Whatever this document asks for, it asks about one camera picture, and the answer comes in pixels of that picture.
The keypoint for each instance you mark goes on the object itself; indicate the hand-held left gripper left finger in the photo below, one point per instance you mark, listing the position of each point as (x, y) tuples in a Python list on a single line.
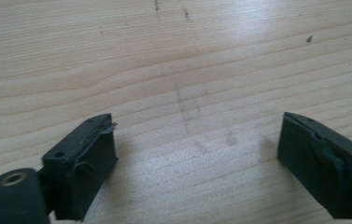
[(80, 168)]

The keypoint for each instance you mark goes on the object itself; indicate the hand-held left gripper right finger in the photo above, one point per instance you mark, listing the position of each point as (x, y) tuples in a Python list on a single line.
[(320, 168)]

